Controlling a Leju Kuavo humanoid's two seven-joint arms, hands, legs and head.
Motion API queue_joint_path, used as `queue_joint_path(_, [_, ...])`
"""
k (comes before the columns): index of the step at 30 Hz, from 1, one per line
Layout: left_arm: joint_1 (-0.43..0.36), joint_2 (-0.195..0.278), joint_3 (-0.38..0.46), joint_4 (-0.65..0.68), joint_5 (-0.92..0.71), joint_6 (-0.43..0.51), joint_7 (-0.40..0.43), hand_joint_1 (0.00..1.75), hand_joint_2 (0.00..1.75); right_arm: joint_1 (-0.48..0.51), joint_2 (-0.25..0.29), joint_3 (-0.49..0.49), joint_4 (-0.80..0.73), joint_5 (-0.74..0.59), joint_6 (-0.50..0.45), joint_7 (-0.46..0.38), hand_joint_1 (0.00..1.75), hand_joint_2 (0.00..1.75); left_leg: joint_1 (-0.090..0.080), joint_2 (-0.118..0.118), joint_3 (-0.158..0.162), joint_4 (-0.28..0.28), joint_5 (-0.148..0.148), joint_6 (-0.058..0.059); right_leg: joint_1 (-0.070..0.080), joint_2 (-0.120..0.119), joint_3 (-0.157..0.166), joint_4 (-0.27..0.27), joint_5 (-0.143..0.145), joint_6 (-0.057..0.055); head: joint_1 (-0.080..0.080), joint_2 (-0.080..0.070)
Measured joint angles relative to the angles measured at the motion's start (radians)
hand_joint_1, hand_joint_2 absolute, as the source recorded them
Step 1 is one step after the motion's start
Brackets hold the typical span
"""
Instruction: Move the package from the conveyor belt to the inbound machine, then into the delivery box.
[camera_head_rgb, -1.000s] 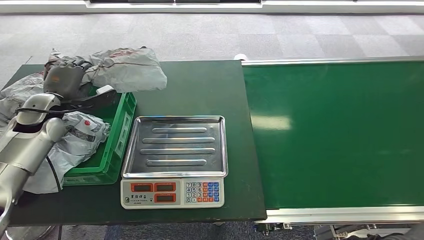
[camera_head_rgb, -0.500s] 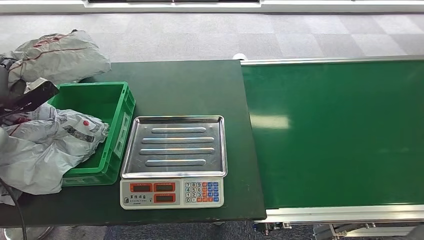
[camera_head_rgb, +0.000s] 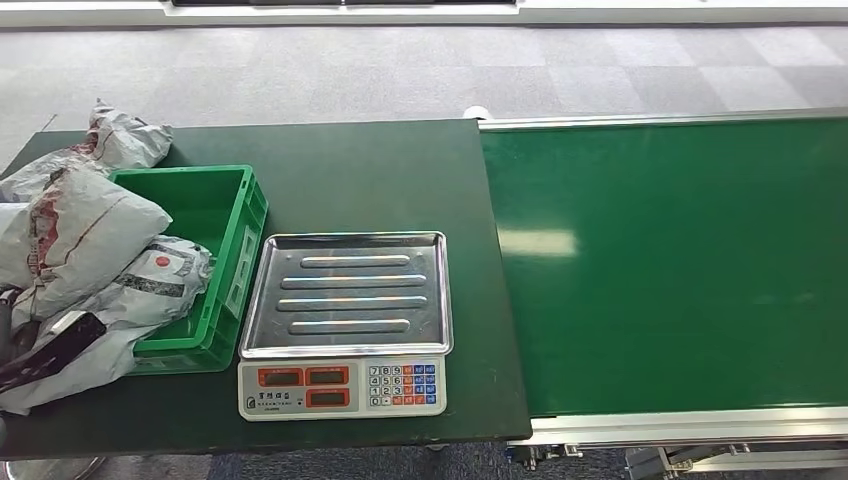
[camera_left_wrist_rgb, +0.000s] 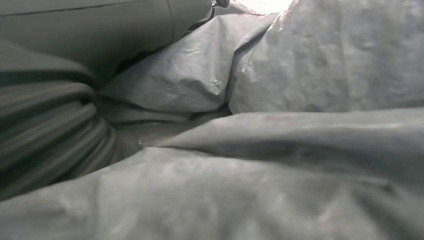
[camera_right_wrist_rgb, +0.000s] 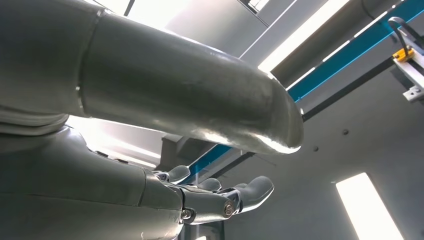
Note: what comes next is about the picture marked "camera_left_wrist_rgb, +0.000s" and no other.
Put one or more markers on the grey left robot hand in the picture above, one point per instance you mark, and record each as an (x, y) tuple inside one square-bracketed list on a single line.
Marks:
[(99, 26)]

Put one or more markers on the grey mailer package red dot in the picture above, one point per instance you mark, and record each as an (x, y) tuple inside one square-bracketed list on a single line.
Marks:
[(232, 185)]

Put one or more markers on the crumpled grey mailer package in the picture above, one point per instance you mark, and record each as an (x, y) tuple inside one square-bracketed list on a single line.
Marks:
[(314, 56)]

